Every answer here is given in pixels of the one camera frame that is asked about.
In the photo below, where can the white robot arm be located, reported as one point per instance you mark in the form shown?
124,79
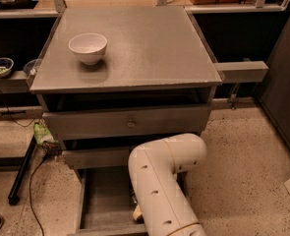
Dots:
152,169

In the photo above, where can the bottom grey drawer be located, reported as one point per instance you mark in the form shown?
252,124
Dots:
105,204

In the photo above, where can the top grey drawer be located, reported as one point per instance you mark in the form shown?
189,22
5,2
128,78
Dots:
135,121

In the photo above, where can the grey drawer cabinet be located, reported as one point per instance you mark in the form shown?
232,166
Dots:
154,57

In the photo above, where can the green chip bag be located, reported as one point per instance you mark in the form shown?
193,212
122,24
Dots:
42,134

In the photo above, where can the black stand leg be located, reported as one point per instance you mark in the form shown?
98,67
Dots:
13,197

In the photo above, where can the white bowl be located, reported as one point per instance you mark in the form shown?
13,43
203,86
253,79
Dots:
88,48

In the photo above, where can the grey left shelf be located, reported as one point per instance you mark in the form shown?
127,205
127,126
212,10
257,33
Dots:
16,82

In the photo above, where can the grey side beam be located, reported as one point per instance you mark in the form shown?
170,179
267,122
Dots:
242,72

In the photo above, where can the clear small cup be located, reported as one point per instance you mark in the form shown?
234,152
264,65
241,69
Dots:
31,67

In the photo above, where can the blue patterned bowl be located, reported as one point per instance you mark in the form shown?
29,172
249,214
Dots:
6,65

